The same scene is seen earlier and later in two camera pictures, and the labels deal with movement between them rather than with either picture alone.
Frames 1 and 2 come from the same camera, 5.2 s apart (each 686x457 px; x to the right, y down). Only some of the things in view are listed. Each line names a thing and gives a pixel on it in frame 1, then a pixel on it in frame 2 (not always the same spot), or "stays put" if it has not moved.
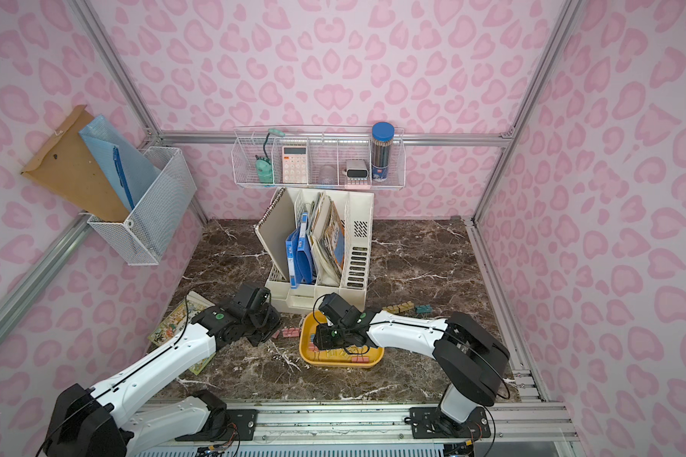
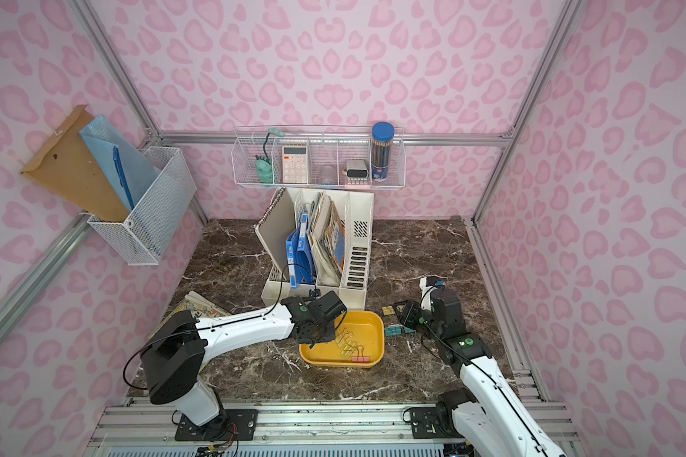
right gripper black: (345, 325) -> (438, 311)
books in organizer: (327, 230) stays put
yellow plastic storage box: (346, 356) stays put
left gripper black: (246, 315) -> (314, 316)
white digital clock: (356, 171) stays put
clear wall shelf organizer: (318, 157) stays put
